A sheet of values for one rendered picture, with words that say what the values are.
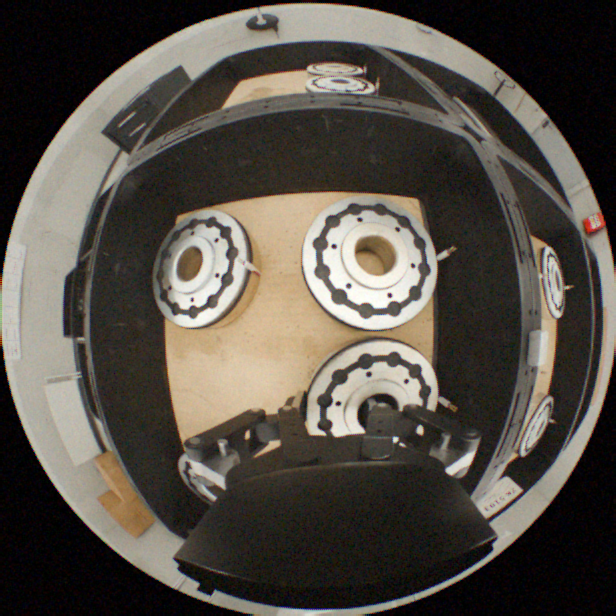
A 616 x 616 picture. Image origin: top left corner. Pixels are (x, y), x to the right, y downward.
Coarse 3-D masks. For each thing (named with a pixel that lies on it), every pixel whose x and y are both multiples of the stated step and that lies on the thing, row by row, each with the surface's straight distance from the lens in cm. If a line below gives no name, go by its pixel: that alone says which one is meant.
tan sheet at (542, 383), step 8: (536, 240) 40; (536, 248) 38; (544, 320) 37; (552, 320) 41; (544, 328) 37; (552, 328) 41; (552, 336) 41; (552, 344) 42; (552, 352) 42; (552, 360) 43; (544, 368) 40; (544, 376) 41; (536, 384) 38; (544, 384) 42; (536, 392) 39; (544, 392) 43; (512, 456) 44
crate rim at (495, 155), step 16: (480, 144) 19; (496, 160) 18; (512, 160) 22; (528, 176) 24; (512, 192) 17; (544, 192) 27; (560, 208) 32; (576, 224) 41; (528, 240) 15; (528, 256) 14; (592, 304) 41; (592, 320) 41; (592, 336) 42; (528, 384) 14; (528, 400) 16; (576, 416) 45; (512, 448) 17; (560, 448) 47; (496, 480) 19; (480, 496) 19
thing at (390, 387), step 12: (372, 384) 14; (384, 384) 15; (396, 384) 15; (360, 396) 15; (396, 396) 15; (408, 396) 16; (348, 408) 15; (396, 408) 16; (348, 420) 15; (360, 432) 16
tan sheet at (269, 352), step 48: (336, 192) 21; (288, 240) 19; (288, 288) 18; (192, 336) 21; (240, 336) 19; (288, 336) 17; (336, 336) 17; (384, 336) 18; (432, 336) 20; (192, 384) 22; (240, 384) 20; (288, 384) 18; (192, 432) 26
